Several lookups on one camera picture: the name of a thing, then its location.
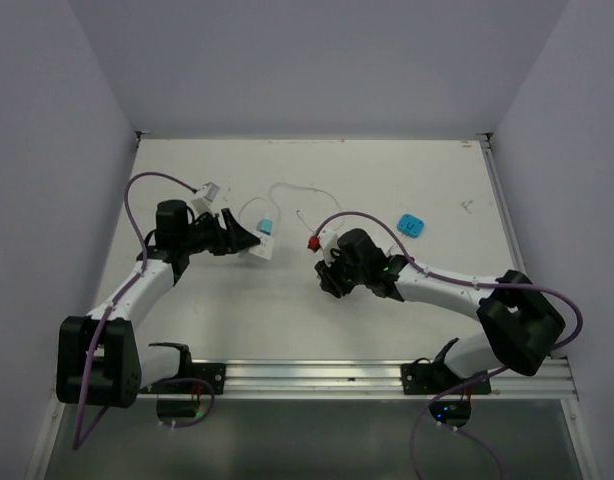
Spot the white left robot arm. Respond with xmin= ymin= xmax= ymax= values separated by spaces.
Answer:
xmin=56 ymin=200 xmax=261 ymax=408

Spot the aluminium rail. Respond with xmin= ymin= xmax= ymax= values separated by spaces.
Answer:
xmin=49 ymin=357 xmax=578 ymax=401
xmin=478 ymin=134 xmax=581 ymax=376

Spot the white usb cable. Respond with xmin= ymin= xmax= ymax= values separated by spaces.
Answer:
xmin=236 ymin=182 xmax=341 ymax=232

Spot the teal usb charger plug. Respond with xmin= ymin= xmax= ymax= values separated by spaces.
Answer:
xmin=256 ymin=216 xmax=274 ymax=236

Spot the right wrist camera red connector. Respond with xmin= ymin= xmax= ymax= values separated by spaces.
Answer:
xmin=307 ymin=229 xmax=338 ymax=265

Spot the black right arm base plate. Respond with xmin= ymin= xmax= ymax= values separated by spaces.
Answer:
xmin=400 ymin=358 xmax=492 ymax=428

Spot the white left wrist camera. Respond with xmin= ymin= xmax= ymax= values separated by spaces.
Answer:
xmin=190 ymin=182 xmax=220 ymax=215

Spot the aluminium right side rail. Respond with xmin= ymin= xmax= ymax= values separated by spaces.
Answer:
xmin=478 ymin=134 xmax=581 ymax=376

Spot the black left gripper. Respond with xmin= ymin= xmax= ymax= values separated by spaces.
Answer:
xmin=180 ymin=207 xmax=259 ymax=256

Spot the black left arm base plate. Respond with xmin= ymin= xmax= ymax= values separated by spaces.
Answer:
xmin=139 ymin=363 xmax=226 ymax=425

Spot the aluminium front rail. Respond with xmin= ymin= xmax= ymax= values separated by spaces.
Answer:
xmin=49 ymin=357 xmax=578 ymax=401

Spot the blue plug adapter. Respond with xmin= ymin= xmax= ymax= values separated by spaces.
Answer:
xmin=396 ymin=214 xmax=425 ymax=238

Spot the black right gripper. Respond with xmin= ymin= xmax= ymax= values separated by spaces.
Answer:
xmin=316 ymin=245 xmax=369 ymax=298

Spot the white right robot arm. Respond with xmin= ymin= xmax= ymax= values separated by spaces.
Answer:
xmin=308 ymin=228 xmax=565 ymax=395

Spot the white cube socket adapter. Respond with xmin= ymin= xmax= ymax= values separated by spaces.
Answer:
xmin=239 ymin=232 xmax=275 ymax=261

